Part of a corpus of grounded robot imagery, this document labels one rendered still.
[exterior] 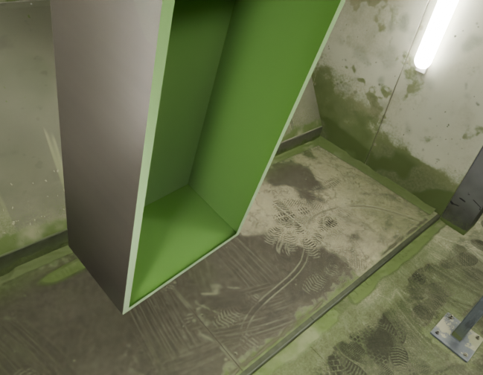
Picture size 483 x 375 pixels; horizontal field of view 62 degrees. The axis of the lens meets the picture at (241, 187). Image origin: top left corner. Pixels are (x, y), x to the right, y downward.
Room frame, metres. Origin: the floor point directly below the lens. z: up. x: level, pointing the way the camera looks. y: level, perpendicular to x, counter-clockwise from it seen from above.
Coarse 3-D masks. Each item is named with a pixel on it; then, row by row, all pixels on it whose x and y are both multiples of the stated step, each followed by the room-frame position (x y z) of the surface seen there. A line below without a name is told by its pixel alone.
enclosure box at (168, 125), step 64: (64, 0) 0.83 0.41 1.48; (128, 0) 0.70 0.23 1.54; (192, 0) 1.21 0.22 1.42; (256, 0) 1.30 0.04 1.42; (320, 0) 1.17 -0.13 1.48; (64, 64) 0.86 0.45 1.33; (128, 64) 0.70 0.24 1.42; (192, 64) 1.28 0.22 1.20; (256, 64) 1.28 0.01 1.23; (64, 128) 0.90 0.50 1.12; (128, 128) 0.71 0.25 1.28; (192, 128) 1.37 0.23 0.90; (256, 128) 1.26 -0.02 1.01; (128, 192) 0.73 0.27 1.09; (192, 192) 1.43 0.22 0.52; (256, 192) 1.22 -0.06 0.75; (128, 256) 0.74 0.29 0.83; (192, 256) 1.09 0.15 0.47
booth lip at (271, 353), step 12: (420, 228) 2.00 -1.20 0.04; (408, 240) 1.86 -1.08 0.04; (396, 252) 1.75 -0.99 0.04; (384, 264) 1.65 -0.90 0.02; (360, 276) 1.51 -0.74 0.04; (348, 288) 1.41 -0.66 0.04; (336, 300) 1.32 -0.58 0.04; (324, 312) 1.24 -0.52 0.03; (288, 336) 1.07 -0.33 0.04; (276, 348) 1.00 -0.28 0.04; (264, 360) 0.93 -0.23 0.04; (252, 372) 0.88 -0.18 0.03
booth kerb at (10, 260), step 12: (312, 132) 2.83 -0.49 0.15; (288, 144) 2.63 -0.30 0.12; (300, 144) 2.74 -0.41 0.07; (36, 240) 1.29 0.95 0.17; (48, 240) 1.32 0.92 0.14; (60, 240) 1.36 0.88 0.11; (12, 252) 1.20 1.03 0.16; (24, 252) 1.24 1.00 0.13; (36, 252) 1.27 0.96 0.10; (48, 252) 1.31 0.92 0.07; (0, 264) 1.16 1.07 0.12; (12, 264) 1.19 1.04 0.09; (0, 276) 1.14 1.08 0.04
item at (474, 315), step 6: (480, 300) 1.24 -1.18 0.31; (474, 306) 1.25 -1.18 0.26; (480, 306) 1.23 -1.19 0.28; (474, 312) 1.23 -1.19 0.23; (480, 312) 1.22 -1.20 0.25; (468, 318) 1.23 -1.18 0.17; (474, 318) 1.22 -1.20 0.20; (462, 324) 1.24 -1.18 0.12; (468, 324) 1.22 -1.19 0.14; (474, 324) 1.21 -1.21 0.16; (456, 330) 1.24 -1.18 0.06; (462, 330) 1.23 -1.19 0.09; (468, 330) 1.21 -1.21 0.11; (456, 336) 1.23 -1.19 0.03; (462, 336) 1.21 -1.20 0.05
